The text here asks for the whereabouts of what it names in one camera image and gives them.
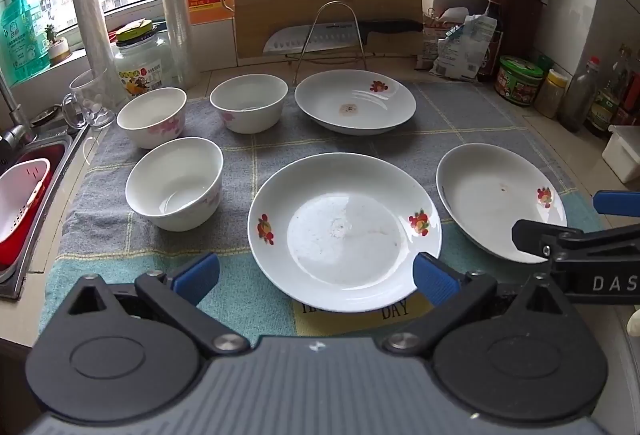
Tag white and red food bag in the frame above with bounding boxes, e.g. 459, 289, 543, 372
419, 7, 468, 70

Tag dark glass bottle red cap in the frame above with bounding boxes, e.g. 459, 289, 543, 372
559, 56, 601, 133

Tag metal wire rack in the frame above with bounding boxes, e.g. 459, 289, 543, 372
285, 1, 368, 83

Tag clear glass mug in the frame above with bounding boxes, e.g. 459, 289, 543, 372
61, 67, 123, 130

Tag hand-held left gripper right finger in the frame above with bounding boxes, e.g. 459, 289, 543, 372
382, 252, 576, 358

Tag dark soy sauce bottle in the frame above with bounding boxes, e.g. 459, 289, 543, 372
477, 0, 506, 83

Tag small yellow-lidded spice jar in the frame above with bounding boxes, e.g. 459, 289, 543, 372
536, 69, 568, 118

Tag brown knife block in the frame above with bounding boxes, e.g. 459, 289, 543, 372
500, 0, 547, 60

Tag white plate with stained centre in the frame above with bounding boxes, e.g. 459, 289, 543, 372
294, 70, 417, 136

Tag large white flower-print plate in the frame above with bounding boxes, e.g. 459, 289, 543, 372
248, 153, 442, 314

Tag green dish soap bottle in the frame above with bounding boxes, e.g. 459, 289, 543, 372
0, 0, 51, 86

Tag white bowl many pink flowers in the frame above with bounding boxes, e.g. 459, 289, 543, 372
116, 87, 188, 150

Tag red and white colander basket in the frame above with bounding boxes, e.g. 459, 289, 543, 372
0, 142, 71, 273

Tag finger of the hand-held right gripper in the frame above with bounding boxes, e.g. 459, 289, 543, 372
594, 191, 640, 217
511, 219, 586, 264

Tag stack of clear plastic cups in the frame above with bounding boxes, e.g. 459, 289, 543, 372
156, 0, 201, 88

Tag santoku knife black handle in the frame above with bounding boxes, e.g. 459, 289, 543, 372
263, 19, 422, 54

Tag steel sink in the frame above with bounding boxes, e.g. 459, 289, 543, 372
0, 125, 91, 301

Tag white bowl faint pink flower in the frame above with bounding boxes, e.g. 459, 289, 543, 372
125, 137, 224, 232

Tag glass jar yellow-green lid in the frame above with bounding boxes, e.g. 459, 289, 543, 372
112, 20, 173, 98

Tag grey checked cloth mat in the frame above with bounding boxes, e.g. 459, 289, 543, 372
39, 82, 608, 351

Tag white plastic container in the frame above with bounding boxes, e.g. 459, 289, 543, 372
601, 125, 640, 186

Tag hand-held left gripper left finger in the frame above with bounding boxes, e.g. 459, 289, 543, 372
66, 252, 251, 358

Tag small potted plant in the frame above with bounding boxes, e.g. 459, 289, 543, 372
42, 24, 71, 66

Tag white printed plastic bag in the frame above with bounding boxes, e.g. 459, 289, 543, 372
431, 15, 496, 80

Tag metal faucet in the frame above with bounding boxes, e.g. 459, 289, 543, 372
0, 70, 38, 156

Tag green-lidded jar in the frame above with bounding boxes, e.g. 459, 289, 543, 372
495, 56, 545, 106

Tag cling film roll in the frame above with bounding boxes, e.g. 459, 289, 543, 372
72, 0, 123, 116

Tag oil bottle green label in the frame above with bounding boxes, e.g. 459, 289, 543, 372
585, 45, 633, 138

